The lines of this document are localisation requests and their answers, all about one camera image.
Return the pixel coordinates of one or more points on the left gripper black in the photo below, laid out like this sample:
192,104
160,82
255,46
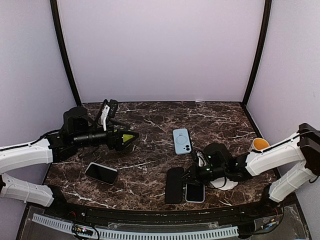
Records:
117,143

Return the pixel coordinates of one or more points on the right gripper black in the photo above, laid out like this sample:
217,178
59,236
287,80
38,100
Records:
194,175

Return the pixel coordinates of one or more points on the lavender phone case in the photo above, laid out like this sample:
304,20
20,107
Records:
185,195

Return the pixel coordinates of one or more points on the black phone case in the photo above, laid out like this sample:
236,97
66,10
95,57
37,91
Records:
174,186

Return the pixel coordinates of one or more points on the light blue phone case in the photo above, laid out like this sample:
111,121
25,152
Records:
182,142

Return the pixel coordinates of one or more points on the dark screen phone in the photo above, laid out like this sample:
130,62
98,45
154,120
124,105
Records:
101,173

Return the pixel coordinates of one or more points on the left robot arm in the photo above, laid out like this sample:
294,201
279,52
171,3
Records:
78,131

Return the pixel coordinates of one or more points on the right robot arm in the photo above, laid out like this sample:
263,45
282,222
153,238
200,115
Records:
301,148

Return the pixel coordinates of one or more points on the green bowl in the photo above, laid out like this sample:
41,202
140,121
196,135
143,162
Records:
126,137

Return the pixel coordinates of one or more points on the white scalloped dish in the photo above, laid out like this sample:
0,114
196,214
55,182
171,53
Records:
223,185

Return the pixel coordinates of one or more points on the patterned white mug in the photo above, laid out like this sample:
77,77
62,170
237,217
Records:
259,144

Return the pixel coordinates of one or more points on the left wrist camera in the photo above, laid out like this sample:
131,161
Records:
106,112

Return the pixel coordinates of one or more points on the black front rail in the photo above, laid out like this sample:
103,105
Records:
156,211

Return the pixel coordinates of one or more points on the white cable duct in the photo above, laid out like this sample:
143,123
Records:
121,231

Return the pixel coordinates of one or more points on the left black frame post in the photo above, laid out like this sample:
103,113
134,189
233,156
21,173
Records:
63,51

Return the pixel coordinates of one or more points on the black frame post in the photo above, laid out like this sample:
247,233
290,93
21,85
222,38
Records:
258,52
63,51

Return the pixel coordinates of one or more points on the right black frame post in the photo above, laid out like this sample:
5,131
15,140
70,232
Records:
258,52

